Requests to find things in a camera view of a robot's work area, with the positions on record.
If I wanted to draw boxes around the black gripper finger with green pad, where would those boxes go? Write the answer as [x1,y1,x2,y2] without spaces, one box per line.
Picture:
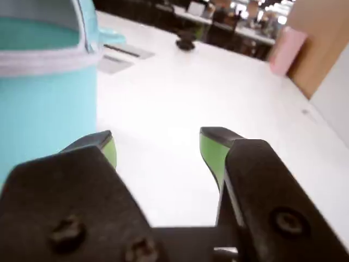
[0,130,164,262]
[200,126,349,262]

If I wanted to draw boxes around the teal whale bin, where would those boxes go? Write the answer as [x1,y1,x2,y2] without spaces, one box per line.
[0,0,128,189]

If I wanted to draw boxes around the pink box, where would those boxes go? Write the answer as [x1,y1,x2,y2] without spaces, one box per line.
[269,26,309,76]

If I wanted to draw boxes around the brown cardboard box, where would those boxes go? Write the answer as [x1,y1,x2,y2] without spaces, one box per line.
[285,0,349,99]

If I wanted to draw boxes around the silver table cable cover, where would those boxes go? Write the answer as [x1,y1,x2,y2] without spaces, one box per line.
[97,53,135,75]
[103,43,156,59]

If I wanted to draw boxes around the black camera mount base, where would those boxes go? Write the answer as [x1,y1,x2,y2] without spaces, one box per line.
[175,29,196,52]

